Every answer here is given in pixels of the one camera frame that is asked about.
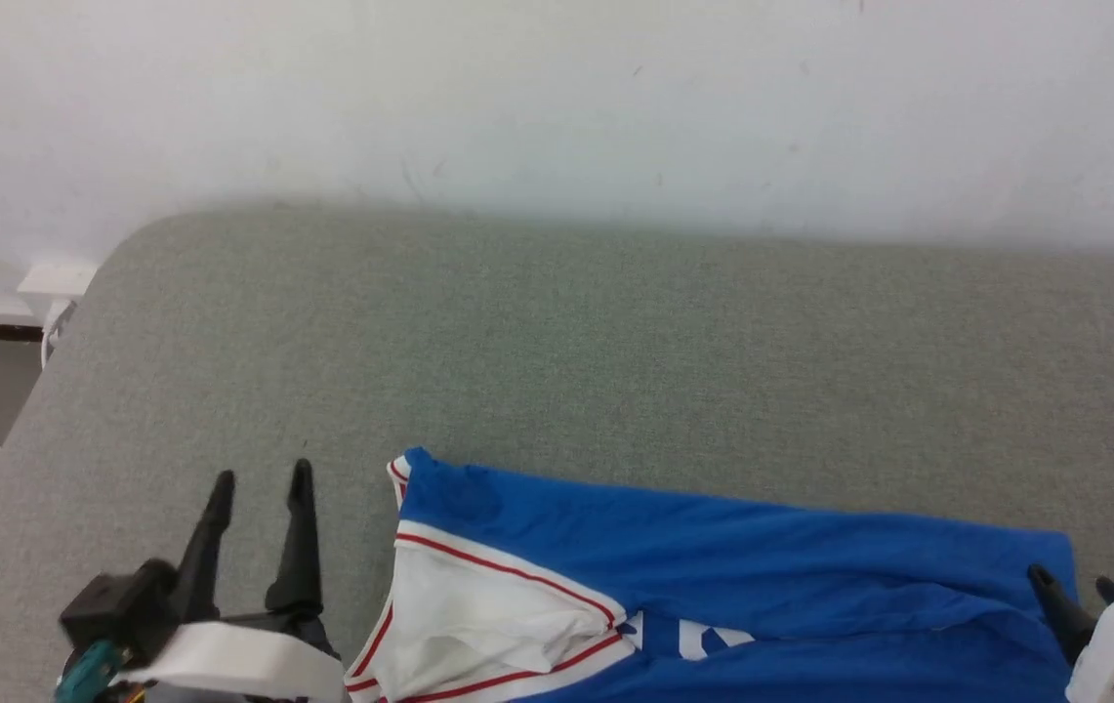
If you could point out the blue white basketball jersey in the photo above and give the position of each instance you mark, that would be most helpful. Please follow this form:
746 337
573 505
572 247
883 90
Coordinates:
762 586

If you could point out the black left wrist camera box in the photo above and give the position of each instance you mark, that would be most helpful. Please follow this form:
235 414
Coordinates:
122 605

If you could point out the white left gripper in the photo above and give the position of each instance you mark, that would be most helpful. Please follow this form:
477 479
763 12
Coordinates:
225 659

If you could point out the grey fabric sofa cushion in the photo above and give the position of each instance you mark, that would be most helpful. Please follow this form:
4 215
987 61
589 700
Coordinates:
615 371

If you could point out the white wall socket box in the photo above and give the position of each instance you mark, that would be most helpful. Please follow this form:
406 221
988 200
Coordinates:
59 277

